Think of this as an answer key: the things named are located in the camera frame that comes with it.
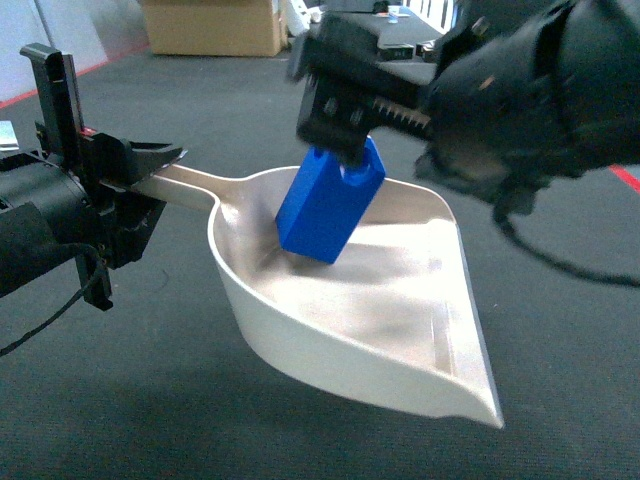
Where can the black box left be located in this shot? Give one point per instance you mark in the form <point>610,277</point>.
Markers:
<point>395,52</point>

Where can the blue plastic block part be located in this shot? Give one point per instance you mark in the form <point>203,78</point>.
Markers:
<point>326,201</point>

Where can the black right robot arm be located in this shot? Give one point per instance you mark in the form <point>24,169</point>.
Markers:
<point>517,98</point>

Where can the beige plastic dustpan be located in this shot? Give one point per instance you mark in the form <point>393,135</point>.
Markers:
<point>392,322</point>

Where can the large cardboard box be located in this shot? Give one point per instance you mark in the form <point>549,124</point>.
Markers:
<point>241,28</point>

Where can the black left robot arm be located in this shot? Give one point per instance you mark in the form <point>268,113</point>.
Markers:
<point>10,216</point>

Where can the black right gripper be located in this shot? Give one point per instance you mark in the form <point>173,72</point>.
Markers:
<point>350,90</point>

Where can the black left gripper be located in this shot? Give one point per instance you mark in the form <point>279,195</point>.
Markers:
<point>67,211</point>

